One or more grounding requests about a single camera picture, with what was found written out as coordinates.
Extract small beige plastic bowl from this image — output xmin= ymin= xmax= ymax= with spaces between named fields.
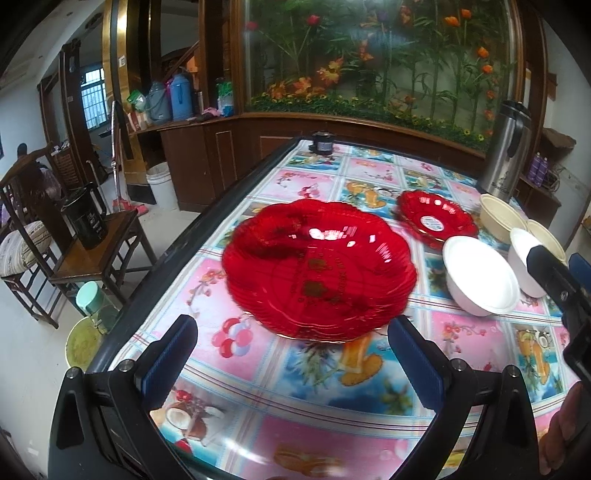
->
xmin=526 ymin=219 xmax=567 ymax=265

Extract white foam bowl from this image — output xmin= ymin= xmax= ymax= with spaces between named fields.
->
xmin=508 ymin=228 xmax=546 ymax=299
xmin=442 ymin=236 xmax=520 ymax=317

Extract large beige plastic bowl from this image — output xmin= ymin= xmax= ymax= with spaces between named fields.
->
xmin=480 ymin=194 xmax=528 ymax=244

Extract large red glass plate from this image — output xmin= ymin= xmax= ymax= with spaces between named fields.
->
xmin=221 ymin=200 xmax=418 ymax=343

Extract person's right hand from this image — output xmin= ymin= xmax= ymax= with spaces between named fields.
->
xmin=539 ymin=381 xmax=584 ymax=475

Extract colourful patterned tablecloth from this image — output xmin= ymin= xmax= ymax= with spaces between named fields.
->
xmin=109 ymin=139 xmax=575 ymax=479

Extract teal cup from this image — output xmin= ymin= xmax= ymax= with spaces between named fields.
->
xmin=75 ymin=281 xmax=107 ymax=315

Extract purple bottles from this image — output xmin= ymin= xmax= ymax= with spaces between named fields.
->
xmin=527 ymin=152 xmax=548 ymax=187

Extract stainless steel thermos jug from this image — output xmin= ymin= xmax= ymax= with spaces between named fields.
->
xmin=477 ymin=100 xmax=532 ymax=201

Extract wooden chair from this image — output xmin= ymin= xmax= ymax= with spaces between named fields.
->
xmin=1 ymin=148 xmax=156 ymax=327

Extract black kettle on chair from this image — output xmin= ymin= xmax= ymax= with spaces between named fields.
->
xmin=61 ymin=182 xmax=108 ymax=250

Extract white plastic bucket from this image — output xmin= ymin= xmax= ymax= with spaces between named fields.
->
xmin=146 ymin=162 xmax=178 ymax=211

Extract wooden cabinet counter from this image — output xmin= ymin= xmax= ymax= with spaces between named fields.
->
xmin=130 ymin=112 xmax=485 ymax=211

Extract small black device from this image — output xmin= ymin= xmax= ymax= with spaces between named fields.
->
xmin=308 ymin=131 xmax=335 ymax=156

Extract grey-blue thermos flask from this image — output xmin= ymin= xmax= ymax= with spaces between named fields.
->
xmin=147 ymin=81 xmax=172 ymax=125

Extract blue thermos flask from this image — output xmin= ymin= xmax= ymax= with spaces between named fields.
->
xmin=169 ymin=74 xmax=193 ymax=121

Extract green white bag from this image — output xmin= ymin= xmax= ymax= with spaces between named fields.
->
xmin=216 ymin=79 xmax=235 ymax=117

